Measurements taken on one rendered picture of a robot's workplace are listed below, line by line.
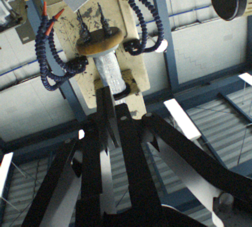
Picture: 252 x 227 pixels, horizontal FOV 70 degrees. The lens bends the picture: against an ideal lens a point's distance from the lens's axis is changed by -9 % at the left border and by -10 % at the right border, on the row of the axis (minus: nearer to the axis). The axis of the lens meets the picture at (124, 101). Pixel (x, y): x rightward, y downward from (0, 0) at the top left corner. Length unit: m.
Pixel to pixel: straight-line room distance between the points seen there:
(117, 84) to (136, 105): 0.14
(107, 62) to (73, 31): 0.27
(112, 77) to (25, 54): 5.67
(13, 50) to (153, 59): 4.34
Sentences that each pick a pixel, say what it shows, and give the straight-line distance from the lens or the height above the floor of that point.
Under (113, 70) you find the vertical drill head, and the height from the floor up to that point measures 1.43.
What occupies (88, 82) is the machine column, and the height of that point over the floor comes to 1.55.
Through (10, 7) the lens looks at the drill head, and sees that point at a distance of 0.65.
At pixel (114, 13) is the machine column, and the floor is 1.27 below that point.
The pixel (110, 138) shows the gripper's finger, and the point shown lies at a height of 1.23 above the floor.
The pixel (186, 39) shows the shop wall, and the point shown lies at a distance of 6.85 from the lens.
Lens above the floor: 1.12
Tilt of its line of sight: 34 degrees up
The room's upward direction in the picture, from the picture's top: 162 degrees clockwise
